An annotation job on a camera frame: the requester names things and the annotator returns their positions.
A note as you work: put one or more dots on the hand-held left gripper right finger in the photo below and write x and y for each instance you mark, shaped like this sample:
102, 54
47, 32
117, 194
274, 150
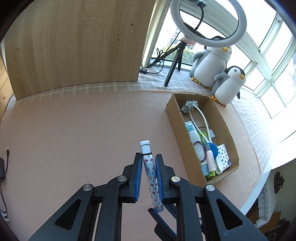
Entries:
160, 178

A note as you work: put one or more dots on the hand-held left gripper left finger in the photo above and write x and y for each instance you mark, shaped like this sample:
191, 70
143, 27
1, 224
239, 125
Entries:
137, 176

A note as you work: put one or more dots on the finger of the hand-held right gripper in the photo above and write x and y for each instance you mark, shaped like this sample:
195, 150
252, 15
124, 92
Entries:
168, 231

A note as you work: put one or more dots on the patterned lighter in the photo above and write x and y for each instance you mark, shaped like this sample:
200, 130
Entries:
150, 176

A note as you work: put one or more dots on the blue and white blister pack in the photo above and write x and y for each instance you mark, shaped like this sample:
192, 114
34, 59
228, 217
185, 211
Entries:
204, 169

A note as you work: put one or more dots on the cardboard box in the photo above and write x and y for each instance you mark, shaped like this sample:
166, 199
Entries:
175, 120

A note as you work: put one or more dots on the blue round lid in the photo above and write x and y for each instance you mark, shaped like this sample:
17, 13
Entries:
214, 150

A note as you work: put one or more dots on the green and white tube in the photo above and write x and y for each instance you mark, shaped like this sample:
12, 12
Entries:
193, 136

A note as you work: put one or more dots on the small white bottle grey cap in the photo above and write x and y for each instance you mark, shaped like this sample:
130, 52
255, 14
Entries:
211, 162

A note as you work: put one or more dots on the patterned tissue pack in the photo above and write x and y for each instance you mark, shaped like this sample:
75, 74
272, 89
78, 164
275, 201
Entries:
223, 157

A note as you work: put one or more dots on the white massager grey bead head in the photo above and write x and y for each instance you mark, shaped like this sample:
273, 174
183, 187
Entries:
188, 107

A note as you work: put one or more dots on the pink felt mat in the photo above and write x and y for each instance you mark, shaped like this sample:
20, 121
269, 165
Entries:
69, 139

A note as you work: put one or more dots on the plaid cloth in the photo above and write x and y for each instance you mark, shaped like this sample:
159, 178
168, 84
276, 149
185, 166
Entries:
115, 87

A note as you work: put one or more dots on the white lace cloth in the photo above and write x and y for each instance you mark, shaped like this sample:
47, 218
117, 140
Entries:
264, 204

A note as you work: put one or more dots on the brown wooden furniture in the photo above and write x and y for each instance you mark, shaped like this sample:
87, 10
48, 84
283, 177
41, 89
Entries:
275, 224

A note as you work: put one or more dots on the small penguin plush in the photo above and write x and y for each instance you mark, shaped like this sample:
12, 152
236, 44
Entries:
227, 90

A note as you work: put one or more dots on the black tripod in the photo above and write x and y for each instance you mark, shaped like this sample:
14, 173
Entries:
172, 67

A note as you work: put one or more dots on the large penguin plush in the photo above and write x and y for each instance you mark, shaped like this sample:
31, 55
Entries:
208, 67

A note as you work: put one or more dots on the black power adapter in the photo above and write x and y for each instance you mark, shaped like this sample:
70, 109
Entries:
1, 168

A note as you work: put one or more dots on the white power strip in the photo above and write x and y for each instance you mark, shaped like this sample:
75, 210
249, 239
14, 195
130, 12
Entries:
5, 217

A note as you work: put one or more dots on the wooden board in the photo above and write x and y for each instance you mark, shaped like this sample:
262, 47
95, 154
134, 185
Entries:
81, 41

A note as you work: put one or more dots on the wooden plank panel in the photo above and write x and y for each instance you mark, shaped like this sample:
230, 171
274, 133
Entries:
4, 92

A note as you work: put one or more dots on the dark wall ornament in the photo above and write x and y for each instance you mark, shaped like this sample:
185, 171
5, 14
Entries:
279, 182

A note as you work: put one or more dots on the white window frame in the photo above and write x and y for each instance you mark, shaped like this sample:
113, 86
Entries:
152, 34

